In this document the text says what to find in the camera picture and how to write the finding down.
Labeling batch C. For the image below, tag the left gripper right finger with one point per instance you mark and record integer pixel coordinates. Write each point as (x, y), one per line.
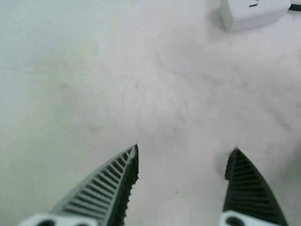
(249, 188)

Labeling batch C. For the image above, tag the white power strip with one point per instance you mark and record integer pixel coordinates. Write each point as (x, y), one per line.
(254, 14)

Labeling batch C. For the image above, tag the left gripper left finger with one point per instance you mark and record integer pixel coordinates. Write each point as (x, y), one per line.
(98, 195)

